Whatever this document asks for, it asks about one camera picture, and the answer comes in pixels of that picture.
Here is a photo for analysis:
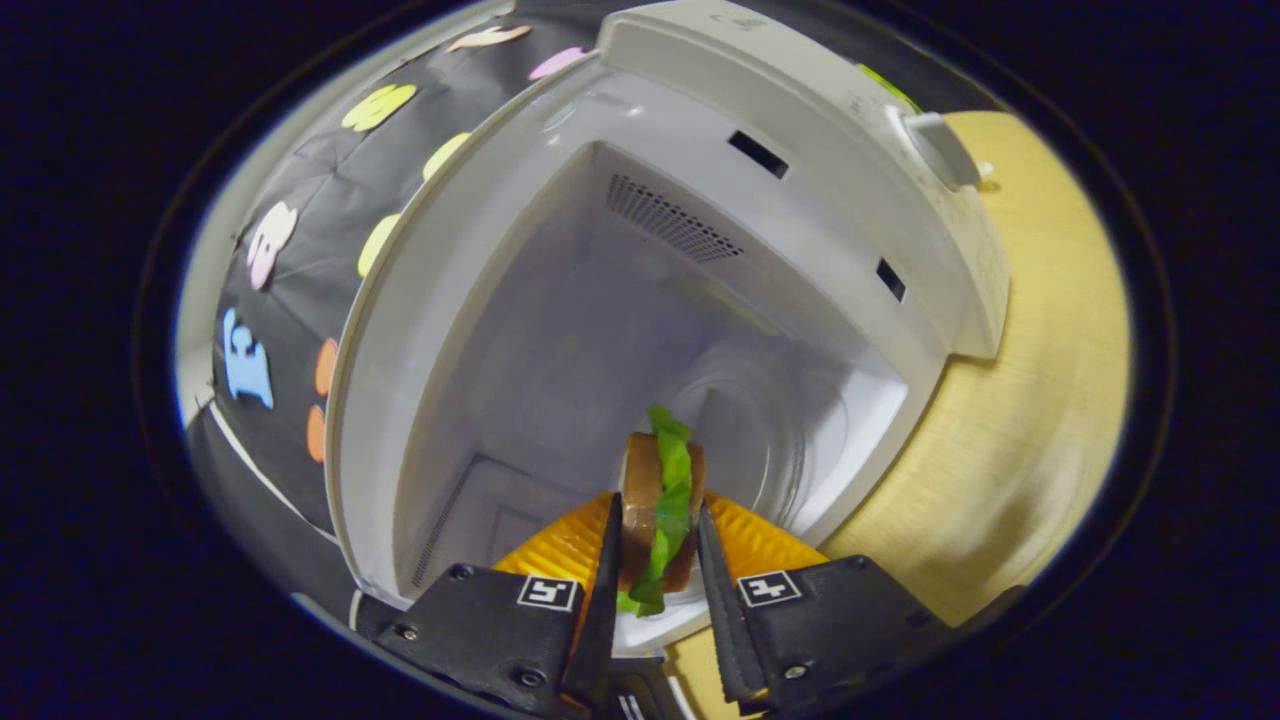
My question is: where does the lettuce sandwich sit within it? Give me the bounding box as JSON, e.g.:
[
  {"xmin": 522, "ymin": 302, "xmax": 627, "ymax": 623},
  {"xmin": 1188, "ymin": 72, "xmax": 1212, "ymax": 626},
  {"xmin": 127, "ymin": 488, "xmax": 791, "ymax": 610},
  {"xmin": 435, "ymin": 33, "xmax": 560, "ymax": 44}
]
[{"xmin": 615, "ymin": 404, "xmax": 708, "ymax": 618}]

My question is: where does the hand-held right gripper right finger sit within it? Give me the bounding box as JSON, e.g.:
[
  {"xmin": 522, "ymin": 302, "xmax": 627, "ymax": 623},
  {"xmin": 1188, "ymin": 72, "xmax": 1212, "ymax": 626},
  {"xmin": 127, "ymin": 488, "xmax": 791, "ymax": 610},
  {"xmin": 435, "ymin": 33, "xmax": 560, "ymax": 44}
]
[{"xmin": 697, "ymin": 490, "xmax": 948, "ymax": 715}]

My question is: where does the white microwave oven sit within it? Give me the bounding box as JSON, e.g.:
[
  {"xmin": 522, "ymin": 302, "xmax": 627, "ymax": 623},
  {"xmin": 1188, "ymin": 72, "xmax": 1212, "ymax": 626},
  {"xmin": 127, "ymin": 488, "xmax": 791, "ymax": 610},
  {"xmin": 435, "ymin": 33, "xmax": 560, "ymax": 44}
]
[{"xmin": 325, "ymin": 0, "xmax": 1011, "ymax": 661}]

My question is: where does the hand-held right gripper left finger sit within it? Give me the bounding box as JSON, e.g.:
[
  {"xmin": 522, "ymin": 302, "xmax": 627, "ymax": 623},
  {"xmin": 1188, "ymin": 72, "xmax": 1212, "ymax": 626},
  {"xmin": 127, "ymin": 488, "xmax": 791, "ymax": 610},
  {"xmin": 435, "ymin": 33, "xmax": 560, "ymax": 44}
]
[{"xmin": 352, "ymin": 490, "xmax": 626, "ymax": 716}]

